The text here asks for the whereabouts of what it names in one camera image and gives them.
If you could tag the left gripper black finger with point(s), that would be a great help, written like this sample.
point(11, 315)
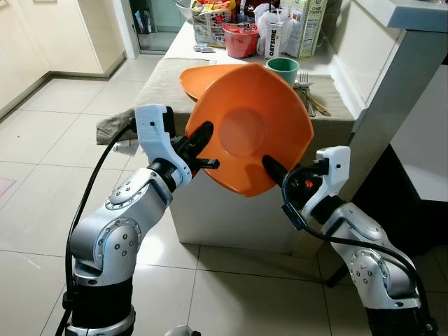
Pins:
point(201, 138)
point(204, 164)

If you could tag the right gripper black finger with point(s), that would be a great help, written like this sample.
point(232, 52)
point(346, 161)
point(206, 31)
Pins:
point(278, 170)

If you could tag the orange plastic plate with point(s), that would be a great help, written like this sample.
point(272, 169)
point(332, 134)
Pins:
point(199, 80)
point(245, 129)

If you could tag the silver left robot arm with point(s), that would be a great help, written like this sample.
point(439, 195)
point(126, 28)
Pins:
point(115, 231)

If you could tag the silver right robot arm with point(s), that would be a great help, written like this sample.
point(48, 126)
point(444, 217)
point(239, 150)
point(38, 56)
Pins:
point(371, 266)

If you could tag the white kitchen island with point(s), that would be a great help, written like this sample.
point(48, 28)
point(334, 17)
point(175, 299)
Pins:
point(231, 217)

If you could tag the silver fork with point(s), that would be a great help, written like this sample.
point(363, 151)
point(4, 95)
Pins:
point(306, 94)
point(319, 103)

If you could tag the green cup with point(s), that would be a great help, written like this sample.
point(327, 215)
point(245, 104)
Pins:
point(283, 68)

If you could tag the red plastic container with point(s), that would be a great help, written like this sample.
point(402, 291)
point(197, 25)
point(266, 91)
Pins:
point(241, 42)

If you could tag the colourful snack bag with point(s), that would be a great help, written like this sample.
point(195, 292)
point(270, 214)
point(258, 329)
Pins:
point(210, 24)

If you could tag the white Oatside carton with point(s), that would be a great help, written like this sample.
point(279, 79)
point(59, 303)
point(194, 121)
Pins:
point(272, 40)

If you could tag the glass door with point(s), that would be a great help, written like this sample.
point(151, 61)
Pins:
point(164, 21)

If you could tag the dark jar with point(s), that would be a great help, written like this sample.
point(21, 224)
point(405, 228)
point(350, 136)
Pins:
point(248, 10)

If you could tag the white plastic bag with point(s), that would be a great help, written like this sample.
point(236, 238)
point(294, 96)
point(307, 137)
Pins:
point(269, 14)

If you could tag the green and white food box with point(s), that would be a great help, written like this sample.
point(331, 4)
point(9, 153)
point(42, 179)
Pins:
point(308, 28)

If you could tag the beige cabinet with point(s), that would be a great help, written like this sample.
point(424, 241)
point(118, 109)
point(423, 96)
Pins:
point(70, 35)

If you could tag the grey robot leg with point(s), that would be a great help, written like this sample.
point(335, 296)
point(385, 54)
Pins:
point(183, 331)

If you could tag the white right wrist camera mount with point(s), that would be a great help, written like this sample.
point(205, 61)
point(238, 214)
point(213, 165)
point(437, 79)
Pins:
point(334, 175)

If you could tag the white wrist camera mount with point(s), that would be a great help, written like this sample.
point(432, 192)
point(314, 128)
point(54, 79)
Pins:
point(155, 136)
point(334, 175)

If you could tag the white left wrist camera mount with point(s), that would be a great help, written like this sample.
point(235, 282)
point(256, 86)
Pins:
point(155, 136)

